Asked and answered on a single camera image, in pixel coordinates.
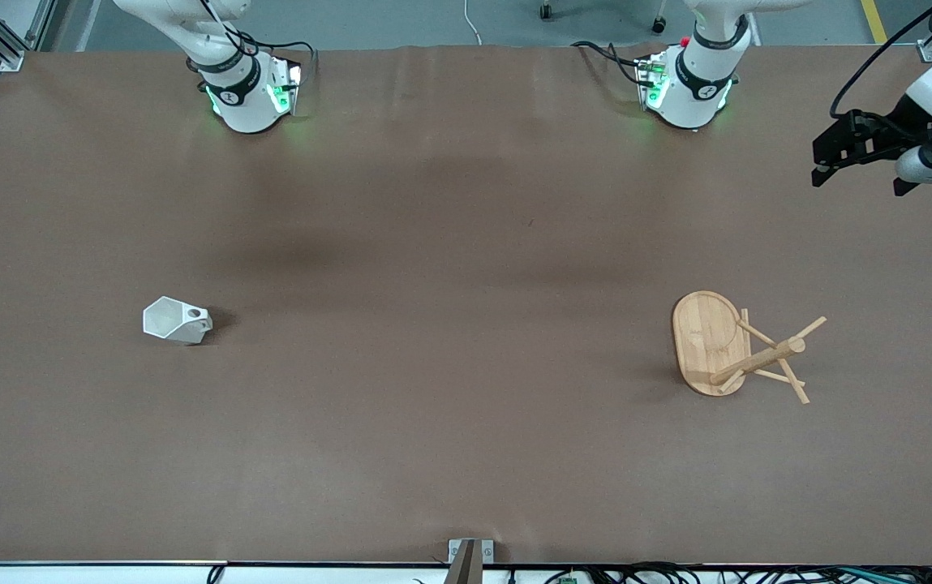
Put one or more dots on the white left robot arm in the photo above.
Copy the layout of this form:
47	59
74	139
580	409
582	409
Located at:
697	89

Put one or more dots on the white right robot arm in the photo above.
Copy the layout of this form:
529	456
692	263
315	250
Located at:
242	105

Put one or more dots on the metal table edge bracket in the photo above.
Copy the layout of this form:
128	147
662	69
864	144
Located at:
488	551

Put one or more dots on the dark camera mount pole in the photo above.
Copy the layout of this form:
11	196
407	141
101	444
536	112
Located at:
466	568

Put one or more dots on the metal base connector plate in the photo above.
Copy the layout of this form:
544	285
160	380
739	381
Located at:
283	89
650	81

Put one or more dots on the wooden cup rack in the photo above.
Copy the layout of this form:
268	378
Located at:
705	341

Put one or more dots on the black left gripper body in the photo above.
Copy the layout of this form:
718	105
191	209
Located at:
894	128

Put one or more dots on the white faceted cup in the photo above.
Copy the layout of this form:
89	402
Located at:
165	318

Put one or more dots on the brown table cover sheet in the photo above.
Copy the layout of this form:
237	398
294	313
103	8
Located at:
466	324

